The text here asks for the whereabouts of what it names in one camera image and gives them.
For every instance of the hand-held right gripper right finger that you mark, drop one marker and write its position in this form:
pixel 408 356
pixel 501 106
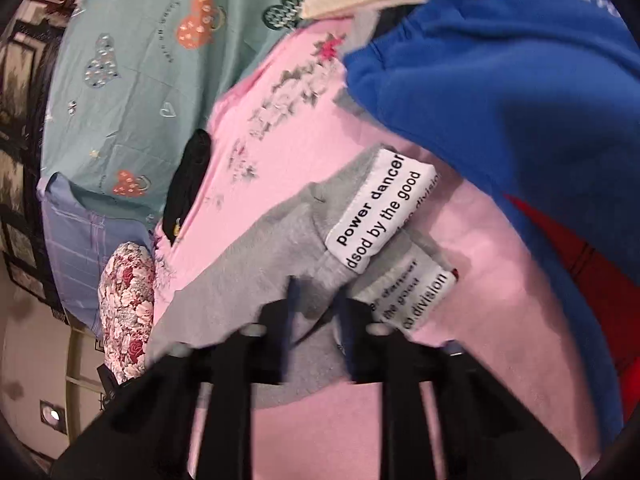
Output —
pixel 356 345

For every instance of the blue sweatshirt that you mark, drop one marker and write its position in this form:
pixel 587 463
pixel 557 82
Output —
pixel 500 60

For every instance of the pink floral blanket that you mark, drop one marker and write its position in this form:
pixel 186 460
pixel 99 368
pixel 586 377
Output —
pixel 500 310

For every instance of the black cloth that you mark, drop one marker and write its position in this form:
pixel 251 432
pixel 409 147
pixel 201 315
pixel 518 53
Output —
pixel 192 175

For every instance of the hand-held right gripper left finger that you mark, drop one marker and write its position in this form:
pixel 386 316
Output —
pixel 291 332

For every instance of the teal printed bed sheet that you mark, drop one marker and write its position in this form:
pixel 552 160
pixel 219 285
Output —
pixel 140 70

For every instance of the square metal floor fixture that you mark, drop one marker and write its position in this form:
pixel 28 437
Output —
pixel 52 416

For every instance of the light blue plaid cloth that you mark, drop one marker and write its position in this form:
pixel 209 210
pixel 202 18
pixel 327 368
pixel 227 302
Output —
pixel 75 240

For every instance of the dark framed wall pictures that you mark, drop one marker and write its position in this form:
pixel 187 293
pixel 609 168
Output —
pixel 20 110

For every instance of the red floral pillow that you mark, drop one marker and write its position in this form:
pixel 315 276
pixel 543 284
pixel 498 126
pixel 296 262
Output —
pixel 127 305

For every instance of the pale wooden bed frame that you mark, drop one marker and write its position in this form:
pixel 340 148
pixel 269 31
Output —
pixel 82 360

